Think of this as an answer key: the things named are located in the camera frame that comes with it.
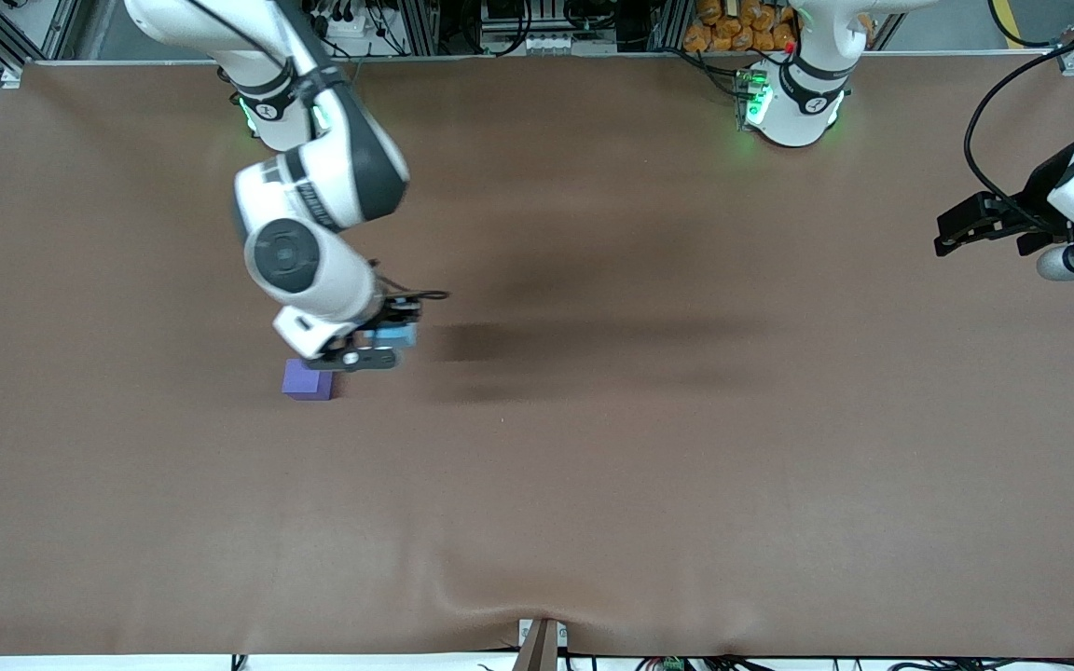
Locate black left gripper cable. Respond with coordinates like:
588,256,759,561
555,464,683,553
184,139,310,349
963,0,1074,225

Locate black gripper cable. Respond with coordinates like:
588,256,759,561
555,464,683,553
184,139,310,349
963,0,1074,225
371,261,451,304

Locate purple foam block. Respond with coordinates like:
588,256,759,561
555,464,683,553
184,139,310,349
282,359,337,402

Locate brown wooden post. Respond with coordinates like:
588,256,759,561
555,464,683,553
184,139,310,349
516,617,568,671

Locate small white socket strip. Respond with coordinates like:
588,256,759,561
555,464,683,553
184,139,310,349
522,33,586,56

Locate white power strip with plugs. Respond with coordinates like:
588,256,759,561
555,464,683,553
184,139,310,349
309,3,381,41

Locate orange mesh bag pile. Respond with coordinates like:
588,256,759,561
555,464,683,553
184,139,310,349
683,0,796,54

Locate brown table cloth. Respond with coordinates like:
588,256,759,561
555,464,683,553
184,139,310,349
0,51,1074,658

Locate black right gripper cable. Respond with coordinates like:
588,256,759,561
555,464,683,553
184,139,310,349
371,261,451,304

